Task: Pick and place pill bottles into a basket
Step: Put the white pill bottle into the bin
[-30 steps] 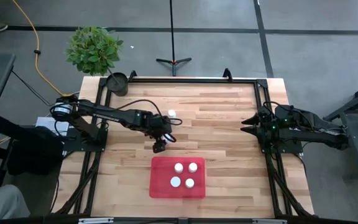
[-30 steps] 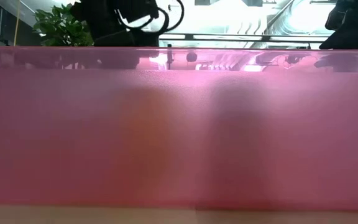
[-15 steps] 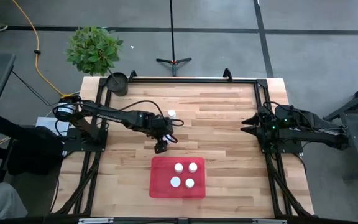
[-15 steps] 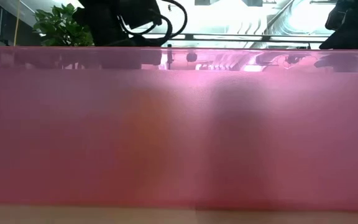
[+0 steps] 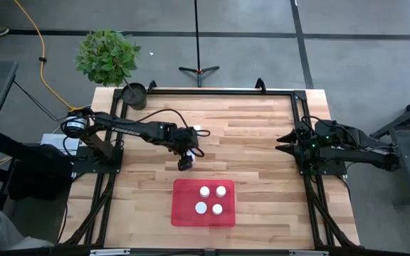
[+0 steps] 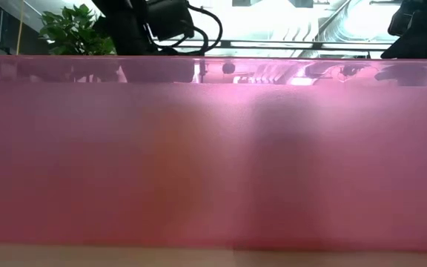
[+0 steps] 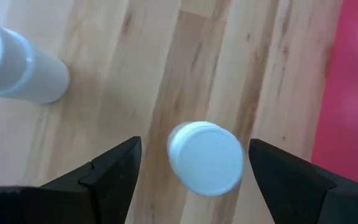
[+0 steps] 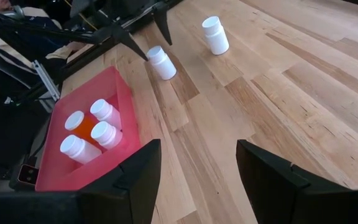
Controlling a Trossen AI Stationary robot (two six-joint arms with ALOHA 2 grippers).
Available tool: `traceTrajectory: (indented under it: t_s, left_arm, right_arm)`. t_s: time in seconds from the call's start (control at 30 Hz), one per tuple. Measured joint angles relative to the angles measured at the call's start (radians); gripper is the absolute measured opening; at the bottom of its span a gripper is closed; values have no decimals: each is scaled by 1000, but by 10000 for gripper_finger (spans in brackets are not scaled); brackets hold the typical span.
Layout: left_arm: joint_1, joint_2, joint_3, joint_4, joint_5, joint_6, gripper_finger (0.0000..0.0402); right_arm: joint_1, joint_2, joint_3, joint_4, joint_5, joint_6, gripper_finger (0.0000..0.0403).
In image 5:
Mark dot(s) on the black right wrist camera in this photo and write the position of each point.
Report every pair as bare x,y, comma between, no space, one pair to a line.
304,129

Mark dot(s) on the orange pill bottle white cap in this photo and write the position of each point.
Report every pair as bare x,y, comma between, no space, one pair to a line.
201,207

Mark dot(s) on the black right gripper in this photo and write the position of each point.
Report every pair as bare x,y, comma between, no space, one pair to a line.
304,151

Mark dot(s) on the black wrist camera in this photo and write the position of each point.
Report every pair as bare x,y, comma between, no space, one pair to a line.
185,165
304,129

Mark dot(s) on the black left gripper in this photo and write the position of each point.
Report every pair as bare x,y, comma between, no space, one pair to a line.
185,154

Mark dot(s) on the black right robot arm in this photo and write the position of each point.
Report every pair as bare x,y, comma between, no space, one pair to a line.
354,149

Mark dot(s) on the black bag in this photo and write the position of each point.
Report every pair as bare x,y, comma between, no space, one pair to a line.
39,177

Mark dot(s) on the green potted plant black pot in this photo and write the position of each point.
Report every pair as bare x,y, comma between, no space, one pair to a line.
107,58

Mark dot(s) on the red translucent plastic basket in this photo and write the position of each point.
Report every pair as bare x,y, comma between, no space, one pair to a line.
185,217

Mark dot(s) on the black tripod stand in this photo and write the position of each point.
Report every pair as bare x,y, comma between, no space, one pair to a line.
198,53

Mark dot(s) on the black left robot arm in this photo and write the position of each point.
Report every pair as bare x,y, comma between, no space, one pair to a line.
126,129

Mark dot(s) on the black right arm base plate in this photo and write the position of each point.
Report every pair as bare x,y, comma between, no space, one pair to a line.
333,170

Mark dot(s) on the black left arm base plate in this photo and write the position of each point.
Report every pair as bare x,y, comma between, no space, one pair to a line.
84,165

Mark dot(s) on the dark grey metal cart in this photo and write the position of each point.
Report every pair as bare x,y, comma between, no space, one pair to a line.
408,117

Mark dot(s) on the white power box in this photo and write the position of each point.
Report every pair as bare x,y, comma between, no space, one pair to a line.
55,142

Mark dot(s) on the black aluminium table frame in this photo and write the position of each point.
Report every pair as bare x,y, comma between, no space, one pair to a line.
226,92

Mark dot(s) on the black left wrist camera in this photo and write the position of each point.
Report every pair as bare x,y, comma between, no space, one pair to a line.
185,165

